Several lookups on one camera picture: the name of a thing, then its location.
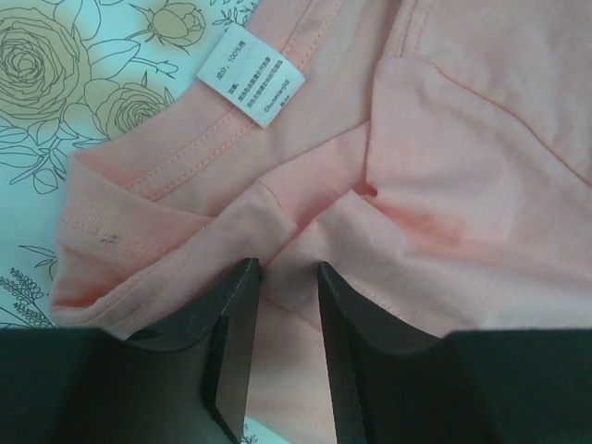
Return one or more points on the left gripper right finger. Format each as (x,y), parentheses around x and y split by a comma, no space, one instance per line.
(391,382)

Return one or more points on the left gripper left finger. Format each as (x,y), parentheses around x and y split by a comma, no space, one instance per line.
(183,379)

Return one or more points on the salmon pink t-shirt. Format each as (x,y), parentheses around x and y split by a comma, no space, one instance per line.
(438,155)

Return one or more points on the floral patterned table mat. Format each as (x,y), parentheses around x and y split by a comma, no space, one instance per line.
(75,74)

